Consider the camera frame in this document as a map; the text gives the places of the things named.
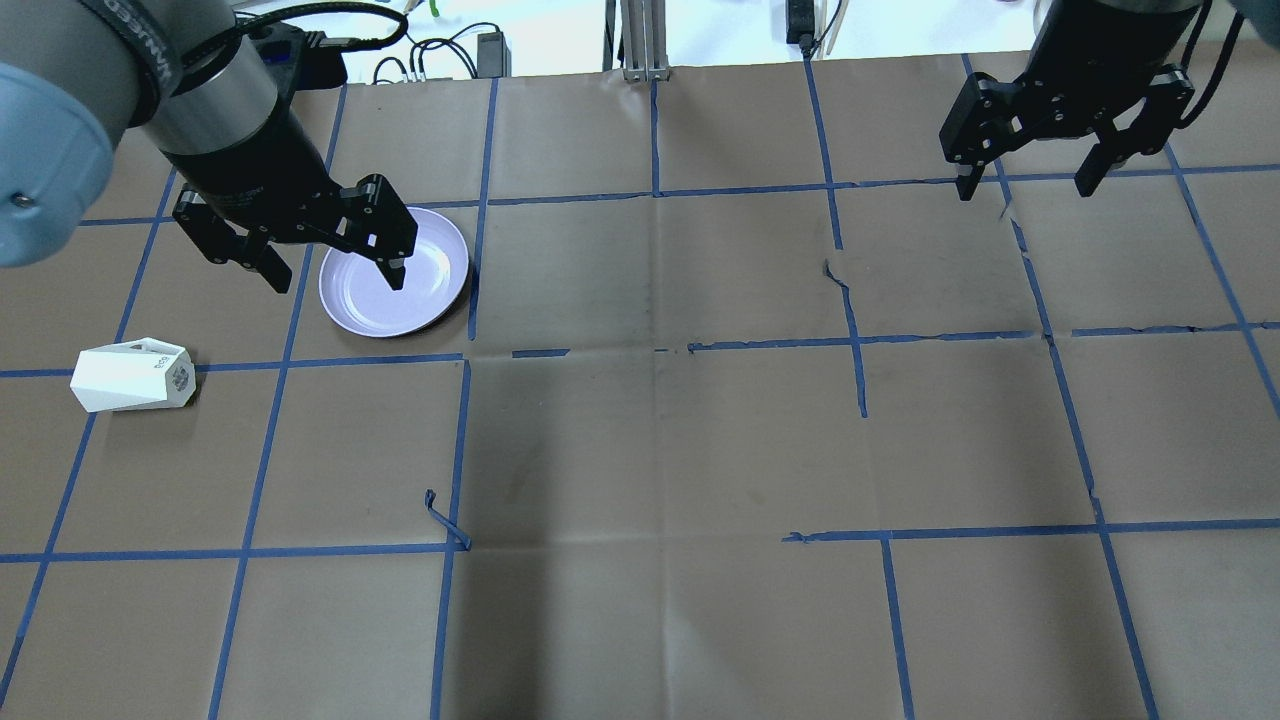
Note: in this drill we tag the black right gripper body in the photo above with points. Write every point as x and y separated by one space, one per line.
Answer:
1097 62

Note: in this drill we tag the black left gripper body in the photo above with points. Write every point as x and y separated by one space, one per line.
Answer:
252 165

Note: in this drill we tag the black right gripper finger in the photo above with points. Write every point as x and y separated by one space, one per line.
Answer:
1161 112
983 124

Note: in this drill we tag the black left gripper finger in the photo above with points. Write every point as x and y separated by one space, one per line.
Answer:
220 243
378 226

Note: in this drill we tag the white faceted cup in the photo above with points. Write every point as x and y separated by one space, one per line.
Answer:
135 375

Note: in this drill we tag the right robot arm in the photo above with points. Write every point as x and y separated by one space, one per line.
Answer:
1263 17

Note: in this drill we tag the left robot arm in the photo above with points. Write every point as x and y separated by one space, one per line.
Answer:
213 92

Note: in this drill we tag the lavender plate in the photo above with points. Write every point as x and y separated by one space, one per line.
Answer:
358 299

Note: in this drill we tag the black power adapter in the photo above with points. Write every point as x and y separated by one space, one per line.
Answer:
492 58

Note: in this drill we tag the black wall adapter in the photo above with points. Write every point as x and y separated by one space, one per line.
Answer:
800 22

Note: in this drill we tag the aluminium frame post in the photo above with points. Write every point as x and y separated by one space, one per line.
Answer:
635 40

